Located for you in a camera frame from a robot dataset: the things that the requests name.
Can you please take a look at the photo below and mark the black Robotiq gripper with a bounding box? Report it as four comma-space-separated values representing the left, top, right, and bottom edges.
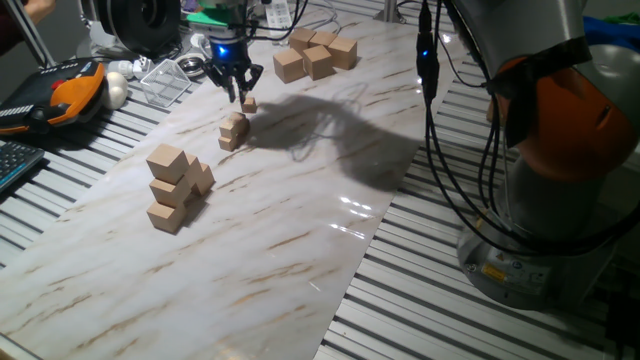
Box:
203, 35, 265, 105

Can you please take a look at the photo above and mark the dark red sleeved forearm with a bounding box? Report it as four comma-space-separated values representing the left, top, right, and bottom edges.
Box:
0, 2, 29, 57

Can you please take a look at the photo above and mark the bare person hand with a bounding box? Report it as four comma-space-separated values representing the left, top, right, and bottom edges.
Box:
23, 0, 57, 25

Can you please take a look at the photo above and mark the round metal bowl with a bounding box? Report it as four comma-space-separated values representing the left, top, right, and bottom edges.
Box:
174, 52, 210, 77

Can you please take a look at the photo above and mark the white round power socket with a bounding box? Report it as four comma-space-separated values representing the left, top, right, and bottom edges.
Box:
189, 30, 214, 57

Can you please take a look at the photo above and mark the large wooden cube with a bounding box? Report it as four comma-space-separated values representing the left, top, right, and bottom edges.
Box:
327, 35, 359, 71
302, 44, 335, 82
308, 30, 339, 50
272, 47, 306, 85
288, 27, 317, 54

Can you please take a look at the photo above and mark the clear plastic box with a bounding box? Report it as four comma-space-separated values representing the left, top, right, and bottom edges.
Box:
139, 58, 193, 109

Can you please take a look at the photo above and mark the white power strip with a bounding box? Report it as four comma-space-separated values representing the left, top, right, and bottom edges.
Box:
263, 0, 295, 45

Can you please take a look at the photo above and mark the medium wooden cube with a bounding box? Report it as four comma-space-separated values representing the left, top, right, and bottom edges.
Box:
146, 200, 189, 235
183, 153, 204, 189
192, 162, 217, 197
148, 177, 192, 209
145, 143, 190, 185

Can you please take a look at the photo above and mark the black round spool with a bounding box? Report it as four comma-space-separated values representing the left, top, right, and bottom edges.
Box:
97, 0, 184, 59

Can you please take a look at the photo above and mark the white plug adapter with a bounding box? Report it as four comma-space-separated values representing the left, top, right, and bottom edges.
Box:
107, 55, 154, 80

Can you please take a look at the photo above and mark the white egg shaped object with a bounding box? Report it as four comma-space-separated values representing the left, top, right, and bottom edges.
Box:
102, 71, 130, 111

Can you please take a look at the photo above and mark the orange black teach pendant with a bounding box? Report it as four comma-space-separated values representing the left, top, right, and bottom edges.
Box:
0, 57, 109, 136

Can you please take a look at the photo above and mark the marble pattern mat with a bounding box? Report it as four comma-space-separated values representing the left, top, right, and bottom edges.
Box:
0, 19, 469, 360

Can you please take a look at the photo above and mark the black computer keyboard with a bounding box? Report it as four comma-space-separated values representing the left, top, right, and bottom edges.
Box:
0, 141, 46, 194

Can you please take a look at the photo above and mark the blue bag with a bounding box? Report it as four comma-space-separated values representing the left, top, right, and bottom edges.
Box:
582, 15, 640, 51

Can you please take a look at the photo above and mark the green cloth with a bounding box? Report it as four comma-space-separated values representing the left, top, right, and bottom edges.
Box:
602, 12, 640, 26

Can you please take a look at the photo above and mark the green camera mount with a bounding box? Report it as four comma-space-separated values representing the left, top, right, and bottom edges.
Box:
186, 0, 246, 29

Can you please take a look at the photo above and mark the aluminium upright post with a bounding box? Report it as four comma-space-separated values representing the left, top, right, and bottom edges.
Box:
373, 0, 406, 24

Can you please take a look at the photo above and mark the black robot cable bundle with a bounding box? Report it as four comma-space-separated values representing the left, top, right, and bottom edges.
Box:
234, 0, 551, 256

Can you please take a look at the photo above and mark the aluminium frame profile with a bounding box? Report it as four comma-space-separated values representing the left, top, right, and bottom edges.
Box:
4, 0, 56, 69

